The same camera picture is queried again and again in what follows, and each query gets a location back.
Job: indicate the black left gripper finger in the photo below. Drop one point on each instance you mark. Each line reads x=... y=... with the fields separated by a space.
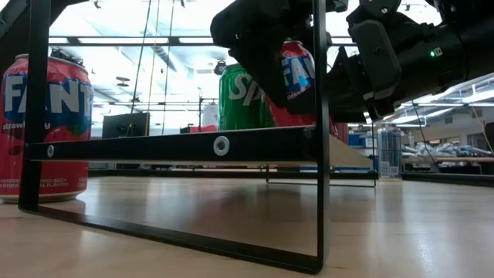
x=266 y=69

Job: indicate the red Fanta strawberry can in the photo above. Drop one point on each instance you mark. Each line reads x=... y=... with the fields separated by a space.
x=299 y=73
x=65 y=100

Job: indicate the green Sprite can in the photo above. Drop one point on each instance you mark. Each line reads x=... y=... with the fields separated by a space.
x=235 y=104

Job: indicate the slim silver blue can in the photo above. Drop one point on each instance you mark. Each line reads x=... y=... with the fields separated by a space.
x=390 y=154

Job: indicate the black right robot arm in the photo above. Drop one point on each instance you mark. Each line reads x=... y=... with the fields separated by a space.
x=455 y=46

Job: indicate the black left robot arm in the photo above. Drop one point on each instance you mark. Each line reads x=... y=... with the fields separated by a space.
x=9 y=13

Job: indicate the wooden shelf with black legs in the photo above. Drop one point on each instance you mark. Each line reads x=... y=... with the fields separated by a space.
x=154 y=146

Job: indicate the blue storage bins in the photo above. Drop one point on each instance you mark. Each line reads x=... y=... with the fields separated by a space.
x=355 y=140

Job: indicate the red box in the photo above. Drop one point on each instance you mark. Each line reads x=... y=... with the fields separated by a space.
x=200 y=129

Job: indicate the cluttered wooden workbench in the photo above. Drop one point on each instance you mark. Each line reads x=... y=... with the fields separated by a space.
x=444 y=159

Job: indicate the black flat screen display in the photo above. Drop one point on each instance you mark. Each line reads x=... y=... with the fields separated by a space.
x=125 y=125

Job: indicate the black aluminium table frame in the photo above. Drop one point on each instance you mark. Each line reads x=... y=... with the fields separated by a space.
x=444 y=179

